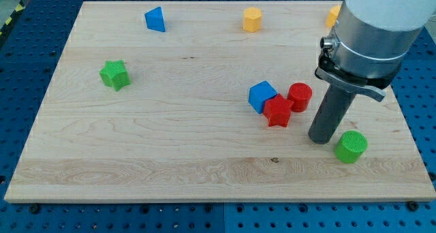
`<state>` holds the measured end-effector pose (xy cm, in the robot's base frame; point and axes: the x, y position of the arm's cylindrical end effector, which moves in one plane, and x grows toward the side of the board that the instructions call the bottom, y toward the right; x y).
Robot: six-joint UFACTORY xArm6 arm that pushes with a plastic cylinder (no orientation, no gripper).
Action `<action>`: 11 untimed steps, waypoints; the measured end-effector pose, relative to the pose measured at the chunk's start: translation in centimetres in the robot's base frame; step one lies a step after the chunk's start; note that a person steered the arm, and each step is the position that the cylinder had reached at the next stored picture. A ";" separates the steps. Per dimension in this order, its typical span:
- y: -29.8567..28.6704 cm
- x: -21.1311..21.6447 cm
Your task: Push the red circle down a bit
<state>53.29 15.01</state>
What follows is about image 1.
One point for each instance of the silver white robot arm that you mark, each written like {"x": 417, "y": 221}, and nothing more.
{"x": 365, "y": 47}

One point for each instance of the blue cube block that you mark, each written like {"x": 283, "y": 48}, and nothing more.
{"x": 259, "y": 94}

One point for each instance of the red star block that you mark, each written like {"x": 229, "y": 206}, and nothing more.
{"x": 278, "y": 111}

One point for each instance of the light wooden board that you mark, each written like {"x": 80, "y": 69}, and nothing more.
{"x": 184, "y": 131}

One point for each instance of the red cylinder block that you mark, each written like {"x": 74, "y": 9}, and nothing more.
{"x": 301, "y": 94}

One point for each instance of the yellow hexagon block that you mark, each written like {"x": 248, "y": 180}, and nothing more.
{"x": 252, "y": 19}

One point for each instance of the green star block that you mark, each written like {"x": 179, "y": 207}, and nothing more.
{"x": 114, "y": 74}

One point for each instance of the blue triangle block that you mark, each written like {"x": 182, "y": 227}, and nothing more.
{"x": 155, "y": 20}

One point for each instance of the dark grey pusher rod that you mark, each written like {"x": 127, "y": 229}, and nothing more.
{"x": 329, "y": 115}

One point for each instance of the green cylinder block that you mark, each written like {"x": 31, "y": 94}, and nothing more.
{"x": 350, "y": 147}

